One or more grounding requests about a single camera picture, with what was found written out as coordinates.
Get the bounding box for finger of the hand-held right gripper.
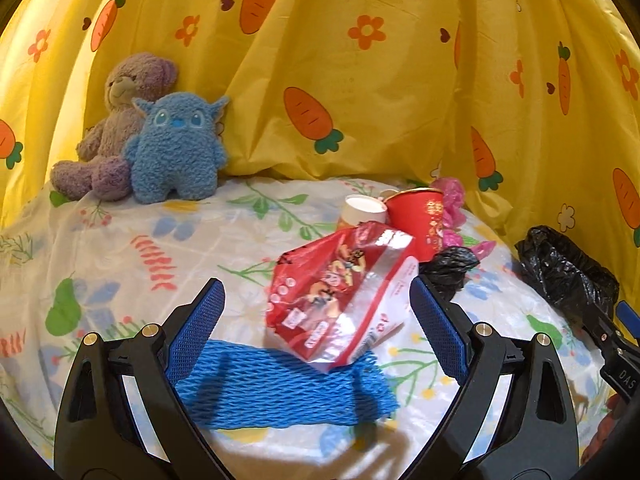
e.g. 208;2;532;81
582;305;640;405
616;301;640;345

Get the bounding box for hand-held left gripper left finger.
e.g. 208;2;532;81
54;277;236;480

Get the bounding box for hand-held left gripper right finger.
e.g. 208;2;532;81
409;275;581;480

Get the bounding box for black trash bag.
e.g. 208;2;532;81
515;225;621;333

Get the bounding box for blue foam net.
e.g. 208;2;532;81
174;339;400;432

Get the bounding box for red snack packet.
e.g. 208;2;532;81
264;221;419;374

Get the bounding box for small black plastic bag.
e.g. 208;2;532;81
424;246;482;302

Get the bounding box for floral bed sheet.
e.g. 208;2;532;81
0;175;623;480

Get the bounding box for red paper cup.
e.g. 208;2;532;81
384;187;447;264

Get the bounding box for pink plastic bag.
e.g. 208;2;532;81
429;177;497;262

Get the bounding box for white paper cup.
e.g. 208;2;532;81
342;195;390;233

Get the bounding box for blue plush monster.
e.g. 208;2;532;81
122;91;232;205

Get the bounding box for yellow carrot print curtain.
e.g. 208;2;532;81
0;0;640;261

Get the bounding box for purple teddy bear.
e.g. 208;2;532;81
50;51;181;203

